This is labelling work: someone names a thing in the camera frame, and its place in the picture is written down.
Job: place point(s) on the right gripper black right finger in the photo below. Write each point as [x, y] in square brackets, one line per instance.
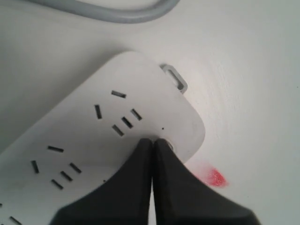
[181, 199]

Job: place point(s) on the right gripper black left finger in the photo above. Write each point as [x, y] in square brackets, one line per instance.
[122, 200]

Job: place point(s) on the white power strip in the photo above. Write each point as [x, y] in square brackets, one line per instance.
[88, 136]

